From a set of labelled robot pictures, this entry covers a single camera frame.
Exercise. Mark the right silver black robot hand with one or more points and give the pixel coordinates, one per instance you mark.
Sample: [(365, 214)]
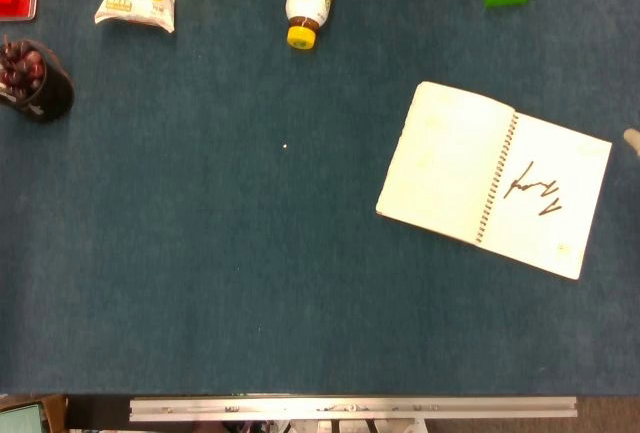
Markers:
[(634, 140)]

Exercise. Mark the spiral notebook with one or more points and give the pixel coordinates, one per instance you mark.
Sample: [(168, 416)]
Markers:
[(450, 163)]

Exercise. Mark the blue felt table cloth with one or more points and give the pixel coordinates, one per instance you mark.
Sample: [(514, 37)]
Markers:
[(200, 253)]

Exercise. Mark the black cup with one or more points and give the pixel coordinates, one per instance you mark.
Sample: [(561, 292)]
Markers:
[(55, 98)]

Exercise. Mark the dark red grapes bunch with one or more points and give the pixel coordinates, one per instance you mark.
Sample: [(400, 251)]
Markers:
[(20, 70)]

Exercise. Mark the teal flat box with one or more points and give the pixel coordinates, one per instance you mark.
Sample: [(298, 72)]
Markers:
[(20, 420)]

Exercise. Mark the aluminium profile rail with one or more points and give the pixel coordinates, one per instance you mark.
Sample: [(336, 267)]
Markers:
[(350, 409)]

